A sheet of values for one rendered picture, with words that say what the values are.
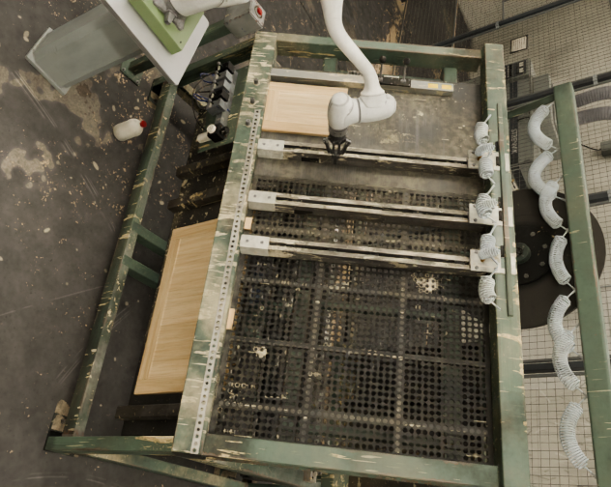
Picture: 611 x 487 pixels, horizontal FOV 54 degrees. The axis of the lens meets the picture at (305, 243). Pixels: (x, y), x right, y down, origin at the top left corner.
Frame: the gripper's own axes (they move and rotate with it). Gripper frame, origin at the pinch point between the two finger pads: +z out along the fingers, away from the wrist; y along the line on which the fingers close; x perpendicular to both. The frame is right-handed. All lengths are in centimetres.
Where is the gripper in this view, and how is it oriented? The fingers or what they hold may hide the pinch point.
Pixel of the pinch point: (335, 157)
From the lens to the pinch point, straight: 286.8
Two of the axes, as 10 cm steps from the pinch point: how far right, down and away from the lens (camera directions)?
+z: -0.1, 4.7, 8.8
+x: 1.1, -8.8, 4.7
